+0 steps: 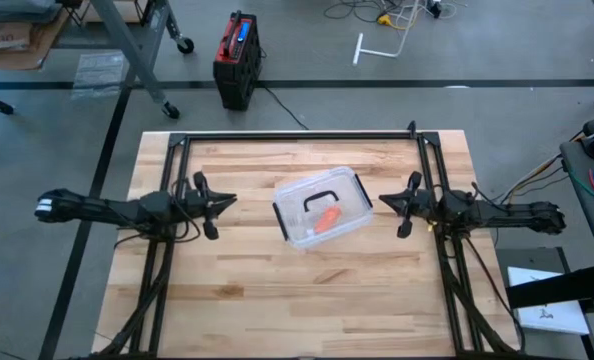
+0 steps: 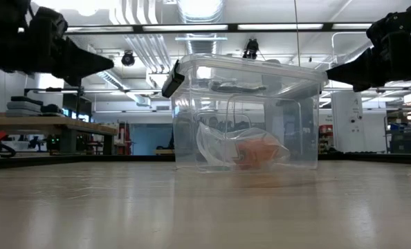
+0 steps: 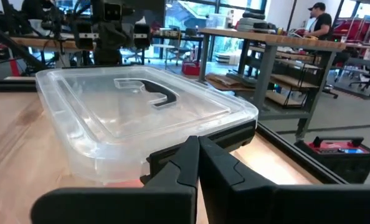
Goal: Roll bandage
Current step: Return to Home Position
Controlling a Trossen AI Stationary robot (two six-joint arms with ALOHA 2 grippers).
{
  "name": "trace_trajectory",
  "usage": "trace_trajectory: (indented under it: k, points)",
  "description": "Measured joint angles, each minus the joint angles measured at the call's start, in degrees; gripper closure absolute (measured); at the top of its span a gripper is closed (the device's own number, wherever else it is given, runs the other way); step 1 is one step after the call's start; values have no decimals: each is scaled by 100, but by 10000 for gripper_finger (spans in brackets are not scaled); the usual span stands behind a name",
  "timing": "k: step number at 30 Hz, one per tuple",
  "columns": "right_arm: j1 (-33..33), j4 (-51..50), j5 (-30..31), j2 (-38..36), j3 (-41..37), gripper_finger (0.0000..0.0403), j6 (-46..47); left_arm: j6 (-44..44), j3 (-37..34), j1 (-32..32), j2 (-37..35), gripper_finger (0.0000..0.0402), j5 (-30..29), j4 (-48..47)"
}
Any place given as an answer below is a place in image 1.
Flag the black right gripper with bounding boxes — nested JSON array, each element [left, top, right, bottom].
[[377, 171, 447, 240]]

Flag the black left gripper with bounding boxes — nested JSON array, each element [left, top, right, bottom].
[[174, 171, 239, 241]]

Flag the clear plastic container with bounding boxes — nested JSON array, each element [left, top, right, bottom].
[[271, 165, 376, 251]]

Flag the orange elastic bandage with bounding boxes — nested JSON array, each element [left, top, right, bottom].
[[312, 205, 343, 235]]

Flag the clear lid with grey handle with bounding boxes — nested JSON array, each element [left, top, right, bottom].
[[272, 165, 375, 246]]

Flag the red black battery box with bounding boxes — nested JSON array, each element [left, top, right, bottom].
[[212, 10, 264, 112]]

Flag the white T-shaped bar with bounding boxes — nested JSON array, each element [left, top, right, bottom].
[[352, 0, 423, 67]]

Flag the clear plastic sleeve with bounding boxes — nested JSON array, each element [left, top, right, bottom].
[[72, 49, 127, 99]]

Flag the black flat bar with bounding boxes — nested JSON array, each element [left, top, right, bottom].
[[505, 264, 594, 310]]

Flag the grey rolling workbench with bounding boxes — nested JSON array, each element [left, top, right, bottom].
[[59, 0, 196, 120]]

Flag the white paper sheet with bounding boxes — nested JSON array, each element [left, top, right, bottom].
[[506, 266, 591, 335]]

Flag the black side table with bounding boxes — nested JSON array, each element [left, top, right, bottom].
[[559, 119, 594, 360]]

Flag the flat brown cardboard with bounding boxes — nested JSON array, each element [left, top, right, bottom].
[[0, 7, 72, 69]]

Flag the black aluminium rig frame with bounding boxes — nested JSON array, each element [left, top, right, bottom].
[[91, 119, 526, 360]]

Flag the black power cable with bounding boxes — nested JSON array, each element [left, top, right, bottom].
[[260, 84, 311, 131]]

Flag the black floor cable tangle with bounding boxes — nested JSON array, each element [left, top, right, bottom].
[[323, 0, 458, 22]]

